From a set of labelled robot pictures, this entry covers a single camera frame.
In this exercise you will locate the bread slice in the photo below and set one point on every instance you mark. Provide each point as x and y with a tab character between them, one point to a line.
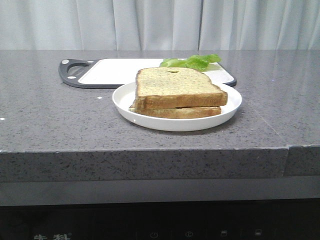
175	109
175	87

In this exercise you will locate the white cutting board black rim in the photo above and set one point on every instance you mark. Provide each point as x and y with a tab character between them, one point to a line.
108	73

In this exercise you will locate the grey curtain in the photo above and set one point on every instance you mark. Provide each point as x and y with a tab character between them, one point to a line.
160	25

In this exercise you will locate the white round plate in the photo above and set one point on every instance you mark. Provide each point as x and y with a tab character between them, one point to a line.
124	96

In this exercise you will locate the black appliance control panel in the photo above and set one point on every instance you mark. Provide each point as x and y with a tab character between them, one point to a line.
289	219

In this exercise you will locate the green lettuce leaf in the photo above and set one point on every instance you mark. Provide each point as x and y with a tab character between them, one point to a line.
197	62

